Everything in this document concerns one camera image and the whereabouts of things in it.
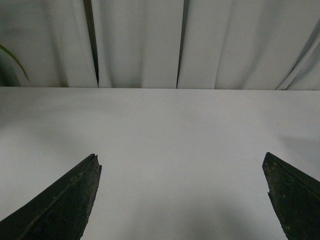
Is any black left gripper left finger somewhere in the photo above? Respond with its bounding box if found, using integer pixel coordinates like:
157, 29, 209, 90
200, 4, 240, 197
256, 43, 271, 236
0, 154, 102, 240

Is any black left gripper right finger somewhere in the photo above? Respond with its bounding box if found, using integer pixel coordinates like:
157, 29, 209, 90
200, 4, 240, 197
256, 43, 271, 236
262, 152, 320, 240

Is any green plant leaf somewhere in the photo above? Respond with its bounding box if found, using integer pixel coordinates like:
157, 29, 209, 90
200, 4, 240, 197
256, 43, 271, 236
0, 44, 29, 81

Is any white curtain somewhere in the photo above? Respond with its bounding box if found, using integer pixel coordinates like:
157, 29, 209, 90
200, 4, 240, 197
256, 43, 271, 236
0, 0, 320, 91

